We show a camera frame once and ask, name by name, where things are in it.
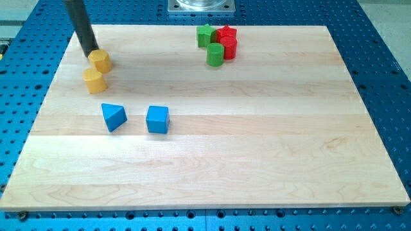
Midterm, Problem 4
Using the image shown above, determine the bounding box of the yellow hexagon block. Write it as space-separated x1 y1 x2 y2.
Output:
88 49 112 73

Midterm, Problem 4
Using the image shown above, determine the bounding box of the yellow heart block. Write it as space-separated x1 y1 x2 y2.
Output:
83 69 108 94

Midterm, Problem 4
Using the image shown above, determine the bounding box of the green star block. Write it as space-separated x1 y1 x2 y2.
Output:
196 24 216 47

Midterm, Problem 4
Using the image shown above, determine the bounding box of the left board stop screw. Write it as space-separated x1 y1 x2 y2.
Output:
16 211 29 221

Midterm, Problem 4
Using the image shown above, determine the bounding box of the board stop screw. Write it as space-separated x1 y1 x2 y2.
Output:
16 211 29 221
392 206 403 215

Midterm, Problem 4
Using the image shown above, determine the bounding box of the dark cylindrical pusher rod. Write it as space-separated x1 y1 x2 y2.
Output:
63 0 99 57

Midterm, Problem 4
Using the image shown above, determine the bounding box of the red cylinder block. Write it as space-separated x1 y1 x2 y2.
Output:
220 36 238 60

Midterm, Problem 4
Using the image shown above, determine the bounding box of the blue cube block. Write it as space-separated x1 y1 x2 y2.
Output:
146 105 170 134

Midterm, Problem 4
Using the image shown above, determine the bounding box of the light wooden board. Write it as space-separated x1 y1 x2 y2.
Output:
1 25 410 211

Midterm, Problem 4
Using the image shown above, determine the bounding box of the blue triangle block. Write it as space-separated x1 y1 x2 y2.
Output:
101 103 127 132

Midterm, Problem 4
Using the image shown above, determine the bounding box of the red star block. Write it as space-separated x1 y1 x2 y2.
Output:
216 25 237 43

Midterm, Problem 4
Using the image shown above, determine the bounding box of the right board stop screw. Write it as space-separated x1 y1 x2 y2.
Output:
392 206 403 215

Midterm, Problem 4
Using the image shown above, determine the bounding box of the green cylinder block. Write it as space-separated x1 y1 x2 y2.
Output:
206 43 224 67

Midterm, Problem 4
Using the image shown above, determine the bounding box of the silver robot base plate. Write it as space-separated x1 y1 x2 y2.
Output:
167 0 236 13

